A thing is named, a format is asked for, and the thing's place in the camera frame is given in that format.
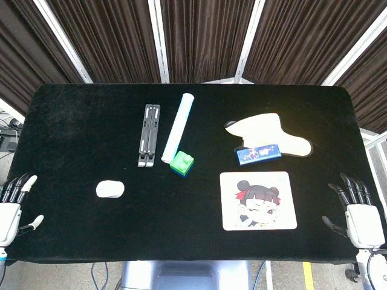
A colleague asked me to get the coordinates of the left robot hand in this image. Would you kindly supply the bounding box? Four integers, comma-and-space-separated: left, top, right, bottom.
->
0, 173, 45, 247

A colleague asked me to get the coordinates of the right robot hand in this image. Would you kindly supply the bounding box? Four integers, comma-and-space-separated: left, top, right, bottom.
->
322, 172, 386, 250

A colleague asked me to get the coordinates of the white computer mouse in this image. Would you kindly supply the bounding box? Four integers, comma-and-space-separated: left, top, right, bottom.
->
96, 179, 126, 199

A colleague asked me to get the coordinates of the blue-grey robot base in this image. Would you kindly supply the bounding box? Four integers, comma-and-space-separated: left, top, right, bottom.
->
119, 260, 253, 290

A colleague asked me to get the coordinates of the cartoon girl mouse pad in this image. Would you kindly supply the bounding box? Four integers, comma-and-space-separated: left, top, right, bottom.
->
219, 171, 298, 232

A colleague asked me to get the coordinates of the black caster wheel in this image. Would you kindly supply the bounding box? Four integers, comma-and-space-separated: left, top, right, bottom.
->
345, 262, 361, 279

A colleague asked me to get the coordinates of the white metal rack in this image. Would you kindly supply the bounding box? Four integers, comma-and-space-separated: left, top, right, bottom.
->
361, 128, 387, 197

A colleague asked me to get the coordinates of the black velvet tablecloth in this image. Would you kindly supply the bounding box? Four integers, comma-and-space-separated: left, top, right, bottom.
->
5, 83, 383, 266

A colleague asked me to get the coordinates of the blue printed box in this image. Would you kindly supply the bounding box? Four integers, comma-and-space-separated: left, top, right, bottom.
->
235, 143, 282, 167

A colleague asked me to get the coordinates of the brown pleated curtain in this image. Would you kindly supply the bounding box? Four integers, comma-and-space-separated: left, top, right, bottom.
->
47, 0, 161, 84
0, 0, 84, 115
335, 30, 387, 134
160, 0, 256, 84
243, 0, 387, 85

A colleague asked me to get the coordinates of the cream yellow cloth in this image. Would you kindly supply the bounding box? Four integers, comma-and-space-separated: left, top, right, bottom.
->
224, 112, 313, 157

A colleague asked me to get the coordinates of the black folding laptop stand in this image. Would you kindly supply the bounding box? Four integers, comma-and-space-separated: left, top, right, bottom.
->
137, 103, 161, 168

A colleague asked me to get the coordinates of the blue building block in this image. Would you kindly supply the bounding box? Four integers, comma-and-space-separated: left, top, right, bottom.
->
170, 164, 194, 179

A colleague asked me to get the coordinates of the green building block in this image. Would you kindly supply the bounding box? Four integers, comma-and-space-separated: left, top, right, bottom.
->
169, 150, 195, 173

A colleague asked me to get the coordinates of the white rolled tube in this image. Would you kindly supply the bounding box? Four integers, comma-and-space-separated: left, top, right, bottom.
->
161, 92, 195, 165

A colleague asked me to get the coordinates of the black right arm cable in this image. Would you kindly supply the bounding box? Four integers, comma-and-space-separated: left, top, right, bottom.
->
366, 250, 387, 290

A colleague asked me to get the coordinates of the black device with cables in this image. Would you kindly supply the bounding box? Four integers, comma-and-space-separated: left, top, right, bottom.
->
0, 119, 24, 153

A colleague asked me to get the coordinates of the blue floor cable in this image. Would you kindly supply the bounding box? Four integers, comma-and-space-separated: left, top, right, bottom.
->
253, 261, 267, 290
91, 262, 109, 290

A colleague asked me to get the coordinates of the white frame post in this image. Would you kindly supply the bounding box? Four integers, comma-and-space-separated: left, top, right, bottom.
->
234, 0, 267, 84
148, 0, 170, 84
322, 11, 387, 85
33, 0, 93, 84

